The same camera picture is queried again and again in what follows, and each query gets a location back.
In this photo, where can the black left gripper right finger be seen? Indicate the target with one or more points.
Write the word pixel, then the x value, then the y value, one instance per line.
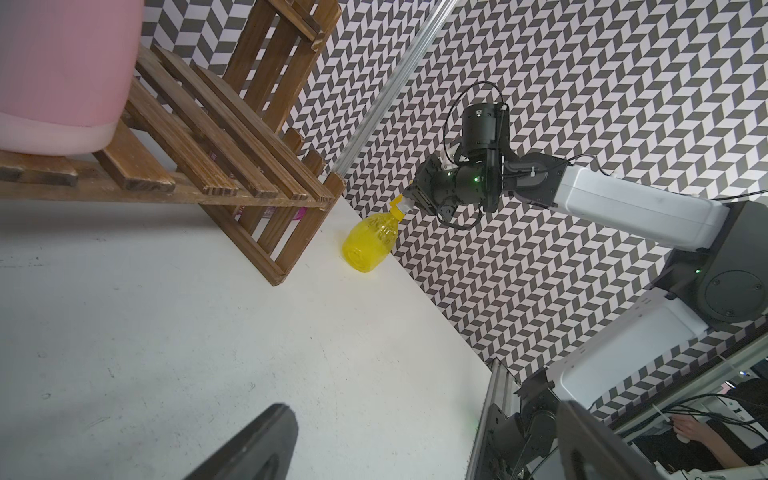
pixel 590 450

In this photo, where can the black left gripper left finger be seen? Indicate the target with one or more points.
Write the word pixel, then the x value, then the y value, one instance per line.
pixel 261 450

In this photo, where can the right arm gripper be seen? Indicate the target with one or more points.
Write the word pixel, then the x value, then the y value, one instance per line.
pixel 433 189

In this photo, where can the yellow spray bottle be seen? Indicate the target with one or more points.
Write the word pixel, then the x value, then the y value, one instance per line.
pixel 372 240

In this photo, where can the pink spray bottle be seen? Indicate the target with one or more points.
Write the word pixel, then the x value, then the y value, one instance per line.
pixel 66 71

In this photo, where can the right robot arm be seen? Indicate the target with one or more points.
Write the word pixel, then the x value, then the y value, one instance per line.
pixel 570 281

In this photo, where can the wooden slatted shelf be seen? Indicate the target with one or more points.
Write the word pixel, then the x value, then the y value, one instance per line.
pixel 190 136

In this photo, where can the person hand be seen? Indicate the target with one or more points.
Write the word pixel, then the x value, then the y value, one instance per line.
pixel 690 428

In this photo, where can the aluminium rail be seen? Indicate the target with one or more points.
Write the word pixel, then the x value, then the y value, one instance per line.
pixel 495 432

